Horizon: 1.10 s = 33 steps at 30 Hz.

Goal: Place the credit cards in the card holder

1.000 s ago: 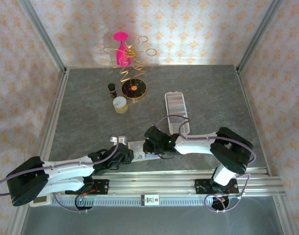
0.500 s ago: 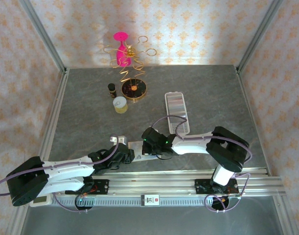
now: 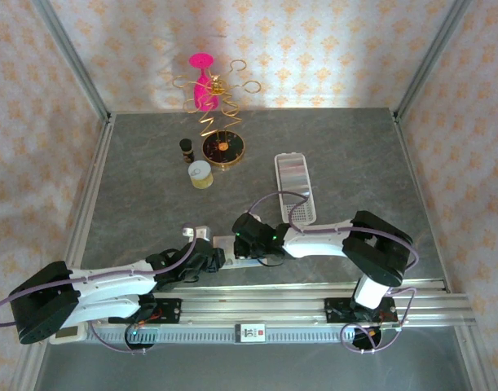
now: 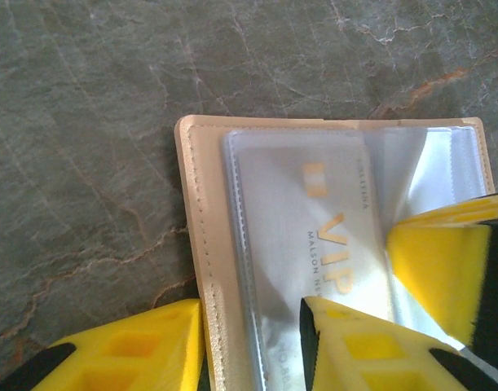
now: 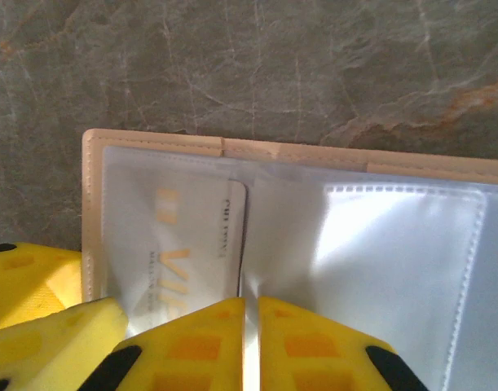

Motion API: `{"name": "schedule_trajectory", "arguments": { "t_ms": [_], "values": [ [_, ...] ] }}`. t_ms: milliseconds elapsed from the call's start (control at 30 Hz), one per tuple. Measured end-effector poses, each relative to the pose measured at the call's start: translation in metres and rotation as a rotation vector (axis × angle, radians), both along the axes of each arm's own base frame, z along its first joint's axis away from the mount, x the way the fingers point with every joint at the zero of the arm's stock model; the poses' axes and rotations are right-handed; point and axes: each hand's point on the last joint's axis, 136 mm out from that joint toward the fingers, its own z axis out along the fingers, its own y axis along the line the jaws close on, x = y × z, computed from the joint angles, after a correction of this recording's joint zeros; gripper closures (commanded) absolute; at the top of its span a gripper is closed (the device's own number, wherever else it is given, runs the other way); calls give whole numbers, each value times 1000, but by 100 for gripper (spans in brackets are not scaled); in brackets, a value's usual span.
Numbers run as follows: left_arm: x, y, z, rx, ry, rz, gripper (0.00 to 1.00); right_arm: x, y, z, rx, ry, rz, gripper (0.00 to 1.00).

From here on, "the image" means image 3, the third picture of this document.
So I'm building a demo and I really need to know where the aluminium side rail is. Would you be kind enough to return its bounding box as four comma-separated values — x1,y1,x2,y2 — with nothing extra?
390,109,453,292
55,116,117,294

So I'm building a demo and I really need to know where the beige card holder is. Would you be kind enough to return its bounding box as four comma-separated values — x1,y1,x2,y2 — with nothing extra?
213,235,270,270

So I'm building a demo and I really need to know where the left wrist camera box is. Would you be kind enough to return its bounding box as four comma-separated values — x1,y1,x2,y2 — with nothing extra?
181,223,213,245

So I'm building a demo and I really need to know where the gold tin can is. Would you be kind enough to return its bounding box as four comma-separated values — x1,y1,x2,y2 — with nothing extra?
187,160,214,190

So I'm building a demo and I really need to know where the small dark bottle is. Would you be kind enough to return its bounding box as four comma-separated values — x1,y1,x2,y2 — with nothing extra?
178,138,196,165

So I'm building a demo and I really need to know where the pink wine glass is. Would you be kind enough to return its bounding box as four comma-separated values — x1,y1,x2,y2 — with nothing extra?
188,52,221,112

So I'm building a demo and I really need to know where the white label with red mark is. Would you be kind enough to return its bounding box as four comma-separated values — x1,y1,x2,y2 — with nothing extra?
235,323,267,345

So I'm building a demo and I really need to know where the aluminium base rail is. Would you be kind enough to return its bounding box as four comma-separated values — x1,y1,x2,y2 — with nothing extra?
30,280,478,329

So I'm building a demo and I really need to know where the aluminium frame post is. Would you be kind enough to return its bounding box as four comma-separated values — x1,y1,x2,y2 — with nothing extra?
32,0,111,123
394,0,472,119

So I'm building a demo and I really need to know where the grey slotted cable duct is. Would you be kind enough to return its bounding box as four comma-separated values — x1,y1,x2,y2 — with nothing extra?
87,327,355,345

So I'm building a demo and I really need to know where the stack of credit cards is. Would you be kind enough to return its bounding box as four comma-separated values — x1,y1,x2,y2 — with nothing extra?
276,156,311,195

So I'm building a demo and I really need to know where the white perforated plastic tray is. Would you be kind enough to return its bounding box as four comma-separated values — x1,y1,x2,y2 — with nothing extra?
273,152,318,224

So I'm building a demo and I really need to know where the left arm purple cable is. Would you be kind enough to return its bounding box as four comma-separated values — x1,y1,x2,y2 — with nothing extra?
0,231,195,356

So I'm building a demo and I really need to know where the gold wire glass rack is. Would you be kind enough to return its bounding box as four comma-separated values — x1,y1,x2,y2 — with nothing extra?
173,59,262,170

